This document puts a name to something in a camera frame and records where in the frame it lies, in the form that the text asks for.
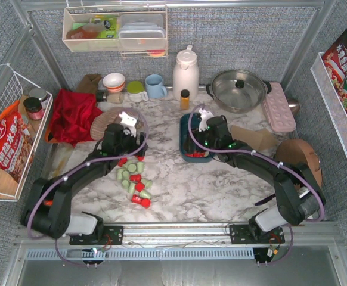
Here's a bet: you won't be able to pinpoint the red coffee capsule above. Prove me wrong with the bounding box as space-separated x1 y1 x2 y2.
141 198 151 209
135 182 145 192
131 195 142 204
185 153 198 158
196 152 209 158
117 158 128 167
129 174 142 182

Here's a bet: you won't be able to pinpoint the striped pink brown towel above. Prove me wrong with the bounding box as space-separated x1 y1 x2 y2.
90 107 123 141

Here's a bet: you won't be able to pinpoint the teal plastic storage basket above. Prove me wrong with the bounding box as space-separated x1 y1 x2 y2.
179 114 213 163

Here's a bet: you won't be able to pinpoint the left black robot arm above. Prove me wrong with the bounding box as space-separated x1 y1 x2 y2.
20 123 149 240

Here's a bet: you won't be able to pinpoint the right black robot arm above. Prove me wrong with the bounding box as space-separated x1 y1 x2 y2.
187 116 326 241

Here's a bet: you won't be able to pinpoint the green coffee capsule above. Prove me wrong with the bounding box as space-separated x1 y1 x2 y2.
141 178 153 189
140 190 151 200
117 169 125 181

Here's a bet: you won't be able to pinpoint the right white mesh basket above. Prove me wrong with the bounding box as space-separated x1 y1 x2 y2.
310 52 347 159

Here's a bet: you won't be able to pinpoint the brown cardboard sheet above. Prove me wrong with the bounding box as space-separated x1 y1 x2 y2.
230 125 278 151

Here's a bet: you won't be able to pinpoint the glass grain shaker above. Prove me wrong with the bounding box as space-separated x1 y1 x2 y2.
95 91 124 104

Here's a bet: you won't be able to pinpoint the orange spice bottle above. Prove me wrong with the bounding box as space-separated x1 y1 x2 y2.
180 89 190 110

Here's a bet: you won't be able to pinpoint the steel pot with lid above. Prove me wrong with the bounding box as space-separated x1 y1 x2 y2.
206 70 272 114

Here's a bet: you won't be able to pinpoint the red cloth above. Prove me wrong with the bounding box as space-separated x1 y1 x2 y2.
44 89 103 146

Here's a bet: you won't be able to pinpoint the green lid sugar jar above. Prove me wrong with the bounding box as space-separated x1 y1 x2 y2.
126 81 148 103

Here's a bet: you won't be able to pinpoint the white orange striped bowl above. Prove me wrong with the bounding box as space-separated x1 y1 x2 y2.
103 73 125 93

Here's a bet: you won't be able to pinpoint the brown paper bag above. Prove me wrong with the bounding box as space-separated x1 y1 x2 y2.
75 74 102 95

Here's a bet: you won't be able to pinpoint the pink egg tray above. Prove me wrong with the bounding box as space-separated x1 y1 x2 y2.
261 81 296 133

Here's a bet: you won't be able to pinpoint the white thermos jug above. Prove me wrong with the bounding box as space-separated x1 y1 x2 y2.
172 45 200 101

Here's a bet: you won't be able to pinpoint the light blue mug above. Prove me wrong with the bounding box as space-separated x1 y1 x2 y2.
145 74 168 99

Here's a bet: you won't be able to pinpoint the round wooden board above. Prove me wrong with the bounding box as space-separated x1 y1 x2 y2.
274 139 323 188

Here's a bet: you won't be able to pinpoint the silver lid glass jar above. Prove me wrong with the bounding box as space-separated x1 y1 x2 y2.
29 88 48 104

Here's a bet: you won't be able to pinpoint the red lid glass jar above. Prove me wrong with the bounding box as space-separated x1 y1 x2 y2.
23 97 44 121

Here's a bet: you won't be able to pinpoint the red seasoning packet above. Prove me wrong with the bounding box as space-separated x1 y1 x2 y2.
0 101 33 183

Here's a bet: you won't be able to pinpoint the clear plastic food containers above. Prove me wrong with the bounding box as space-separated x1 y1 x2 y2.
118 13 166 51

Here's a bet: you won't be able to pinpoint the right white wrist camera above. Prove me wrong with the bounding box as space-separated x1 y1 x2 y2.
199 108 214 132

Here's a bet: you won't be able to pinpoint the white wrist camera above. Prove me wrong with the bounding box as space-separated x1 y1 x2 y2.
199 108 214 132
119 111 137 137

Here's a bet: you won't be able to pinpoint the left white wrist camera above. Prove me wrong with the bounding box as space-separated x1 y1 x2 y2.
119 111 137 137

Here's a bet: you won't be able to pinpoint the cream wall basket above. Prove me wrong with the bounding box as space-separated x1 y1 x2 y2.
62 5 168 57

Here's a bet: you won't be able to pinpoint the left white wire basket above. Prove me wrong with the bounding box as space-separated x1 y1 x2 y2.
0 63 53 201

